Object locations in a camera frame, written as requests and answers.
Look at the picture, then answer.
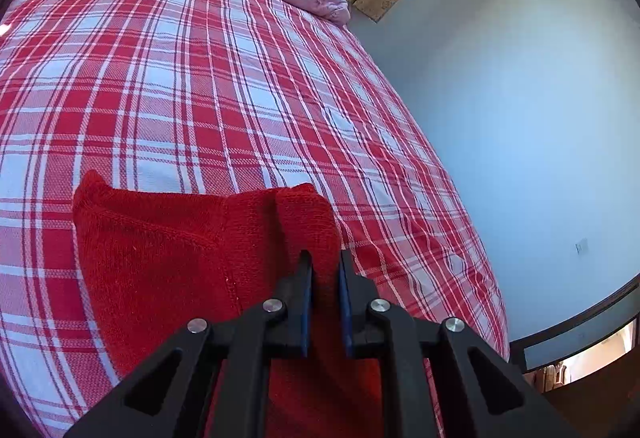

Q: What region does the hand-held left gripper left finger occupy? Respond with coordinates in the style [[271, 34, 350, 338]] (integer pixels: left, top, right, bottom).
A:
[[64, 250, 314, 438]]

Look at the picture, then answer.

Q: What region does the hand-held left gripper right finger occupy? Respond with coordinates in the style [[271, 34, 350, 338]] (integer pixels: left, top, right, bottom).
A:
[[338, 250, 581, 438]]

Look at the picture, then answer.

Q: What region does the red knitted sweater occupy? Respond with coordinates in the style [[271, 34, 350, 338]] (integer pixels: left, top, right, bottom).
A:
[[72, 170, 445, 438]]

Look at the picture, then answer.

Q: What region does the red plaid bed sheet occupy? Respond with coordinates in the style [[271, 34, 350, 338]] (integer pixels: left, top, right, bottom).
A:
[[0, 0, 511, 438]]

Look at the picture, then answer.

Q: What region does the dark door frame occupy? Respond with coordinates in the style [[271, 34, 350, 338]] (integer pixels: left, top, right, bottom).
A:
[[509, 272, 640, 375]]

